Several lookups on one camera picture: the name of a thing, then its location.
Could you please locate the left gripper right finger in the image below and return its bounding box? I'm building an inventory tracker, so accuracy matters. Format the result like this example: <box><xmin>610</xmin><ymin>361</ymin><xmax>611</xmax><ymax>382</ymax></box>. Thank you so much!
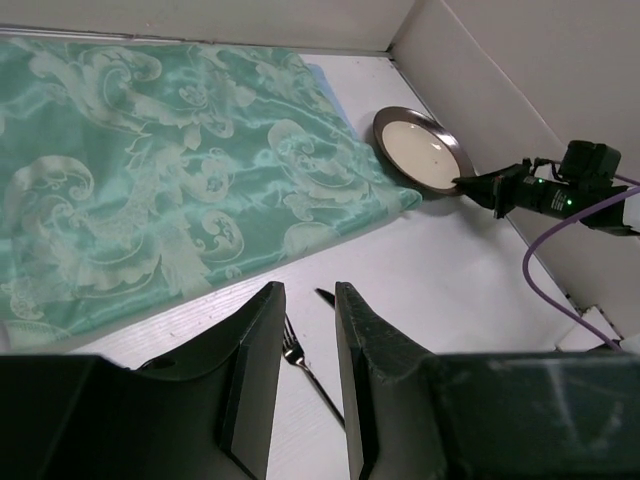
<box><xmin>335</xmin><ymin>282</ymin><xmax>639</xmax><ymax>479</ymax></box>

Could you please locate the silver fork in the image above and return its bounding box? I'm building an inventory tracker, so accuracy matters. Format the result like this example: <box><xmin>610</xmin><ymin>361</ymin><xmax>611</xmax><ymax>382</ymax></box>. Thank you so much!
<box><xmin>282</xmin><ymin>315</ymin><xmax>345</xmax><ymax>429</ymax></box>

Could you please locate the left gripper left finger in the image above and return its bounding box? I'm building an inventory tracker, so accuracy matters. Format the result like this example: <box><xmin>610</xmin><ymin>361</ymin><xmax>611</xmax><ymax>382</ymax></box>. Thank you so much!
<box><xmin>1</xmin><ymin>282</ymin><xmax>286</xmax><ymax>479</ymax></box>

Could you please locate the metal plate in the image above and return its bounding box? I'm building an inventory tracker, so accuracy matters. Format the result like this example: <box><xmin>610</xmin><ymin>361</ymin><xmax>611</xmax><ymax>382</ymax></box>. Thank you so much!
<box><xmin>372</xmin><ymin>106</ymin><xmax>475</xmax><ymax>196</ymax></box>

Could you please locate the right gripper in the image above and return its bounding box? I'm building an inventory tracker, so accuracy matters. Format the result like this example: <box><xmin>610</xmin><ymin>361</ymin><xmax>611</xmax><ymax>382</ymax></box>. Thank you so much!
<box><xmin>453</xmin><ymin>158</ymin><xmax>578</xmax><ymax>219</ymax></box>

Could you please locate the green patterned cloth placemat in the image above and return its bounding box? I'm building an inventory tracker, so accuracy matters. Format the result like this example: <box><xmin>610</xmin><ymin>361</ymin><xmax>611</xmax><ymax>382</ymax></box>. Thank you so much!
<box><xmin>1</xmin><ymin>37</ymin><xmax>422</xmax><ymax>350</ymax></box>

